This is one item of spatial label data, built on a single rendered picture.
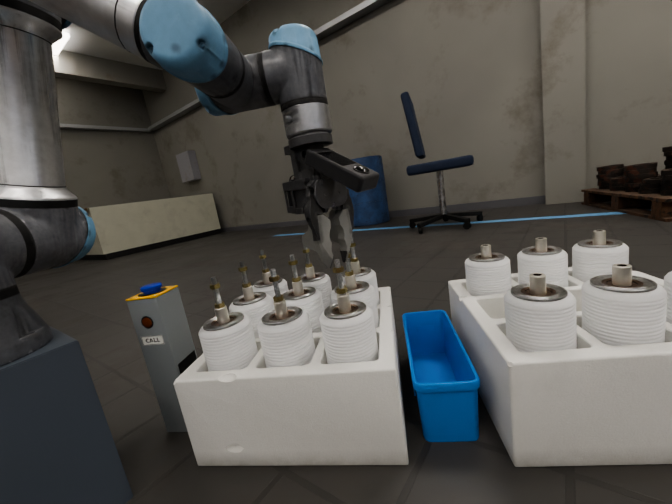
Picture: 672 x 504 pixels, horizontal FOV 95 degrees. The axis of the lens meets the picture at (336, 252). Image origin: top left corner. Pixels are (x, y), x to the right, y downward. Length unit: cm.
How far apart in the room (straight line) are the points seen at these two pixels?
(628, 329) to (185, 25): 68
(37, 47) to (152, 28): 35
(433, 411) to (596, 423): 23
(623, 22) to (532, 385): 347
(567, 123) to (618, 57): 56
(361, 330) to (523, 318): 25
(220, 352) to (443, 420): 41
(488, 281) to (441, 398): 29
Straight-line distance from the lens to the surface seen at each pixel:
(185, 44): 41
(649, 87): 373
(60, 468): 69
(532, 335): 57
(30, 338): 65
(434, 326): 86
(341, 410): 57
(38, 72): 75
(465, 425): 65
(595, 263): 86
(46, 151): 73
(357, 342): 53
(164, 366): 77
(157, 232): 593
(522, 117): 370
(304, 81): 52
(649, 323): 62
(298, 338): 56
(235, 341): 61
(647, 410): 65
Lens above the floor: 46
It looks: 11 degrees down
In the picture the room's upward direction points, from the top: 9 degrees counter-clockwise
